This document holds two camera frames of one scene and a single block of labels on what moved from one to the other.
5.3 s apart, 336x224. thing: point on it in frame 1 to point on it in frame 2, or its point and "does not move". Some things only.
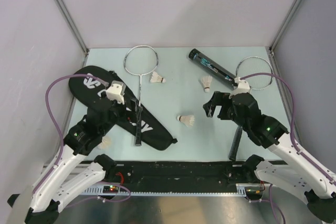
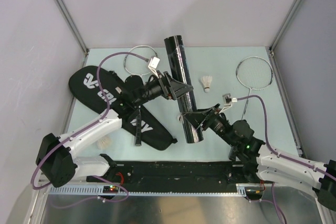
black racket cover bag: (133, 117) does not move
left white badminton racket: (140, 60) does not move
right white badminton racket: (250, 65) does not move
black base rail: (178, 176) does not move
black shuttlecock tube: (212, 67) to (178, 66)
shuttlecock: (106, 141) does not move
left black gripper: (122, 106) to (170, 88)
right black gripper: (219, 99) to (196, 118)
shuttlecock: (207, 81) does not move
